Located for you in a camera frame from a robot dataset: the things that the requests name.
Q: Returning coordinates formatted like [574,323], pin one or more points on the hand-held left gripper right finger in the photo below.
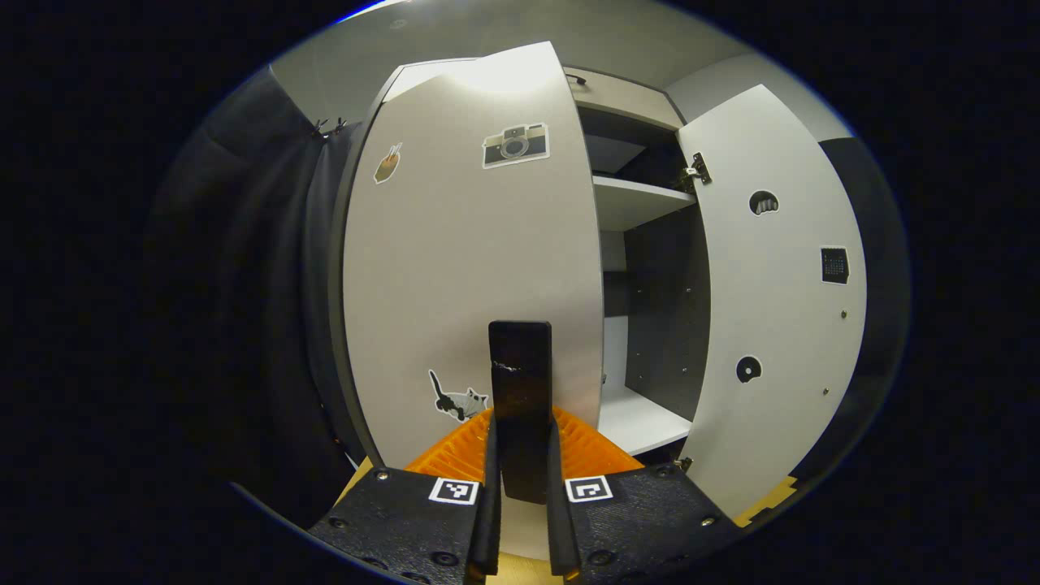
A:
[559,528]

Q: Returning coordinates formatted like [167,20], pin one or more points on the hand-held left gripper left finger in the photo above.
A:
[490,528]

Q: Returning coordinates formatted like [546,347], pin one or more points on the white double-door shoe cabinet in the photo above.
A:
[666,309]

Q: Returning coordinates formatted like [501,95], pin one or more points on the cabinet door with camera sticker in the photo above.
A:
[455,268]

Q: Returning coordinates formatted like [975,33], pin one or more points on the cabinet door with headphone sticker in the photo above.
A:
[772,309]

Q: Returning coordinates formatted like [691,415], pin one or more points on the white cabinet shelf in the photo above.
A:
[642,422]
[634,203]

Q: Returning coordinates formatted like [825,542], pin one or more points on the metal door hinge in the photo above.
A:
[699,171]

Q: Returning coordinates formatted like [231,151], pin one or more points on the black backdrop cloth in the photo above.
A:
[244,284]

